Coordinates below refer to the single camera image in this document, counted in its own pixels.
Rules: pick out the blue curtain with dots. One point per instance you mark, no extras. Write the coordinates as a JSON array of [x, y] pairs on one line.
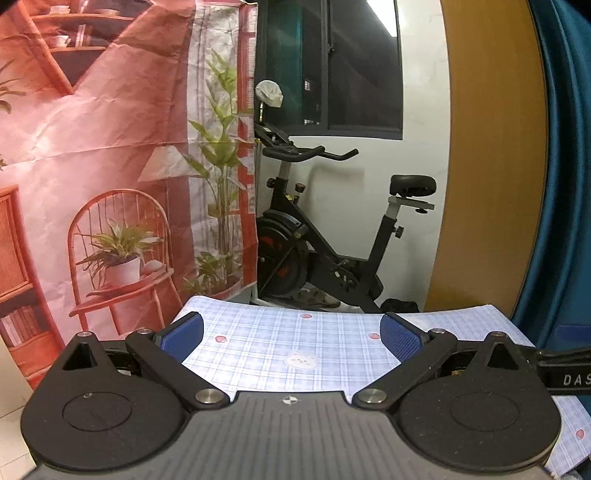
[[554, 306]]

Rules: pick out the blue plaid tablecloth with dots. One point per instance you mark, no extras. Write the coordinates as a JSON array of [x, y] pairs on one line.
[[256, 348]]

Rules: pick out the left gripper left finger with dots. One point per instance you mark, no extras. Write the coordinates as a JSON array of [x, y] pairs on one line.
[[160, 356]]

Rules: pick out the sandal on floor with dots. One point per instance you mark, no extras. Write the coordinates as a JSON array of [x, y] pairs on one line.
[[314, 298]]

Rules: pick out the printed pink backdrop cloth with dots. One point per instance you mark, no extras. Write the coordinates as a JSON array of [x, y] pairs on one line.
[[127, 166]]

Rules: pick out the dark window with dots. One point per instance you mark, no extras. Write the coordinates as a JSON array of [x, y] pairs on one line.
[[338, 63]]

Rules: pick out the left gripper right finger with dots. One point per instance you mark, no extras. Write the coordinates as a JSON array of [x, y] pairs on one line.
[[421, 355]]

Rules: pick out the wooden board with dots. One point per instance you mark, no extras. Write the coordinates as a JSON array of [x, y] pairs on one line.
[[498, 156]]

